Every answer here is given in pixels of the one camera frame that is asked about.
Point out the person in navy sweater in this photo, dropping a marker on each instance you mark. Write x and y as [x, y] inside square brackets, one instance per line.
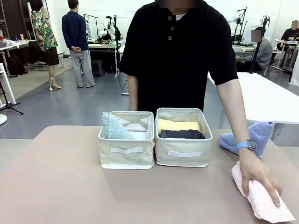
[76, 32]

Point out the seated person in grey shirt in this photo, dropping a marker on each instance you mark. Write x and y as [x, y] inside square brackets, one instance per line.
[264, 53]

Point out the blue band smartwatch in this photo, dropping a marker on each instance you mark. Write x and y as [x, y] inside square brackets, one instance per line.
[246, 144]

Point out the white humanoid robot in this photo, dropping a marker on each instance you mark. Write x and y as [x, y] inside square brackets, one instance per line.
[108, 28]

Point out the lavender towel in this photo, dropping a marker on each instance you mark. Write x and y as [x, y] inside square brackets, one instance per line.
[261, 133]

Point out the white table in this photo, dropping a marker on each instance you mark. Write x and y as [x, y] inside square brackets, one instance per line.
[268, 98]

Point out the person's right forearm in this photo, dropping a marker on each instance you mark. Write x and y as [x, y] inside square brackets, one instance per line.
[133, 93]

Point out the yellow towel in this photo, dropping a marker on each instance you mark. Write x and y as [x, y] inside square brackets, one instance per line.
[177, 126]

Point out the seated person in black shirt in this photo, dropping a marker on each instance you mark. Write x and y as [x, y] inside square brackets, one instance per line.
[289, 35]

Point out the black tripod stand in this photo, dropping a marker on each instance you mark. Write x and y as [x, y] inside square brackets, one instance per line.
[11, 107]

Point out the person's left hand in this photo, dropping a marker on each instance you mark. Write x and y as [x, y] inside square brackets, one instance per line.
[252, 168]

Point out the dark grey towel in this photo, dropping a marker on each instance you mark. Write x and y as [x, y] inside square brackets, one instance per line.
[182, 134]

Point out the light blue towel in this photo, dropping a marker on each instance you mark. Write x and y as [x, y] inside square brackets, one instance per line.
[114, 130]

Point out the white workshop desk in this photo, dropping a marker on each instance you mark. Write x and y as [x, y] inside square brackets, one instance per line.
[105, 46]

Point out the black bag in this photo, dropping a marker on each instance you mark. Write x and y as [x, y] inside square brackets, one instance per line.
[15, 66]

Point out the beige fabric storage basket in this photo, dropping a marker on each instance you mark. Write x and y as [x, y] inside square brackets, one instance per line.
[126, 154]
[184, 151]

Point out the person's black polo shirt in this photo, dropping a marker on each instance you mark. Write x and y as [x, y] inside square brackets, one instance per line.
[175, 58]

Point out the person's left forearm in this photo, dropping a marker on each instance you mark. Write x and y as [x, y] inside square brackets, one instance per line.
[233, 109]

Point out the white round fan base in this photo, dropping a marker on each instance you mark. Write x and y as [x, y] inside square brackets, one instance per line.
[2, 120]

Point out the pink towel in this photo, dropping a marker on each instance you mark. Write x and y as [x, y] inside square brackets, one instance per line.
[259, 200]

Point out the person in floral shirt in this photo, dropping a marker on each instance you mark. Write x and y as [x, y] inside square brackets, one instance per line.
[44, 35]

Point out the white shelf frame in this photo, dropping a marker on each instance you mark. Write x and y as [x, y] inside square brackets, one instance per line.
[7, 86]

